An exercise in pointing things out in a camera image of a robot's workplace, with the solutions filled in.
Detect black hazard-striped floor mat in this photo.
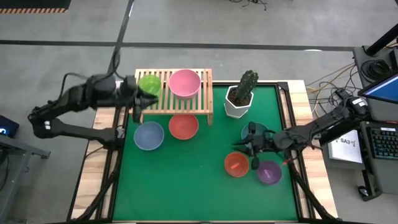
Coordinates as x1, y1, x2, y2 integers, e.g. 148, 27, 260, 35
0, 0, 72, 14

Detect large teal bowl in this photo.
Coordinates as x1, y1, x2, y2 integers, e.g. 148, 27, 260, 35
241, 121, 270, 141

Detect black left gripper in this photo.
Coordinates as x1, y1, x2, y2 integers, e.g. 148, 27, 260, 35
121, 75, 159, 124

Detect green cactus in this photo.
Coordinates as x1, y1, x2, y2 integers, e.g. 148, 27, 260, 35
232, 69, 259, 106

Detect large coral red bowl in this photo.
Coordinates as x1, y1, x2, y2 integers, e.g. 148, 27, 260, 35
168, 114, 200, 141

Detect grey equipment cart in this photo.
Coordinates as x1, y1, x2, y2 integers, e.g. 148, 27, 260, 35
353, 45, 398, 94

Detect small translucent purple bowl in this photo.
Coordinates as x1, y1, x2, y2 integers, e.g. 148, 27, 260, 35
256, 160, 283, 185

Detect open laptop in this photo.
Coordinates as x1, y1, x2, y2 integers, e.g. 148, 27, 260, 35
357, 73, 398, 122

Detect coiled black cable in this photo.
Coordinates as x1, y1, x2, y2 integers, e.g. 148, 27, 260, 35
360, 58, 393, 82

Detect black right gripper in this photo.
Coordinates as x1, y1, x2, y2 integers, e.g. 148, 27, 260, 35
233, 121, 276, 170

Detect yellow floor cable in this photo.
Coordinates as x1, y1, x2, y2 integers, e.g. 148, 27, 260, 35
306, 63, 357, 119

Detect green table mat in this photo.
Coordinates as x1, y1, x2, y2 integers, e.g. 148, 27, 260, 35
112, 85, 299, 222

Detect white labelled box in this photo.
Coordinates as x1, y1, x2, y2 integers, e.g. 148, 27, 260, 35
327, 129, 364, 165

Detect black pole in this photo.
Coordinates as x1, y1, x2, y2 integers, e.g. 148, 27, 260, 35
366, 24, 398, 57

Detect black cable on floor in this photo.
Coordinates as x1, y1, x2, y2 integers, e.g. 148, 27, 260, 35
229, 0, 268, 12

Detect black floor cable bundle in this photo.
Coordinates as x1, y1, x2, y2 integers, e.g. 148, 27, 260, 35
310, 65, 368, 108

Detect grey keyboard stand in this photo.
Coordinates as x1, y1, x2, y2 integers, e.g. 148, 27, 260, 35
357, 120, 398, 202

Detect white plant pot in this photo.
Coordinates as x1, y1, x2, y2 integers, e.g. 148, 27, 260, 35
223, 85, 254, 119

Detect large blue bowl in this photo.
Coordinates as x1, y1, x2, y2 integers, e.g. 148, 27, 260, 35
133, 121, 165, 151

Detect wooden slatted shelf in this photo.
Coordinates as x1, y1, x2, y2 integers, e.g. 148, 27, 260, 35
129, 68, 215, 126

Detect black keyboard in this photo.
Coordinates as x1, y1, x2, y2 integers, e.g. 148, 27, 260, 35
366, 126, 398, 161

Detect black device with blue light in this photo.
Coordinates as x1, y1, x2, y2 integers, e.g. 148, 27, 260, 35
0, 114, 20, 139

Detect large pink bowl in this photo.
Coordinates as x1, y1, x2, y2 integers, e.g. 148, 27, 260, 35
169, 68, 202, 100

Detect small translucent green bowl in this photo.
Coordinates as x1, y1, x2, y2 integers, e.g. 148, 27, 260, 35
137, 74, 162, 98

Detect grey side desk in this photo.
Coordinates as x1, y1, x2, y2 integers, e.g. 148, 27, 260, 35
0, 134, 51, 224

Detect small translucent red bowl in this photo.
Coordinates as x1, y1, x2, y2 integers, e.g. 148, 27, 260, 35
224, 151, 250, 178

